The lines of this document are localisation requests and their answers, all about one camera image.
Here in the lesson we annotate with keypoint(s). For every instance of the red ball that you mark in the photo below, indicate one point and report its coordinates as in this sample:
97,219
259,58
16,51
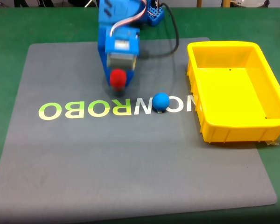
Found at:
118,79

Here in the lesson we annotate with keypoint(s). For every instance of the blue ball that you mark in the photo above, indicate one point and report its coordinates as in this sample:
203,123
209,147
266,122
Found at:
161,101

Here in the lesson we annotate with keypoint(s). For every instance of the yellow plastic bin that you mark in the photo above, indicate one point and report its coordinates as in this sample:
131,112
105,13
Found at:
233,93

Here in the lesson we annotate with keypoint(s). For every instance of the grey mat with ROBO lettering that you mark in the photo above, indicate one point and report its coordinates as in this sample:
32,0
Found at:
130,151

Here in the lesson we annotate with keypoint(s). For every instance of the wooden furniture leg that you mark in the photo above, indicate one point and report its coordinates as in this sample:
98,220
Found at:
199,3
226,3

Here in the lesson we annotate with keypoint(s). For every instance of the clear tape piece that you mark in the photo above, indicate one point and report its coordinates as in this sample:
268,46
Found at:
274,142

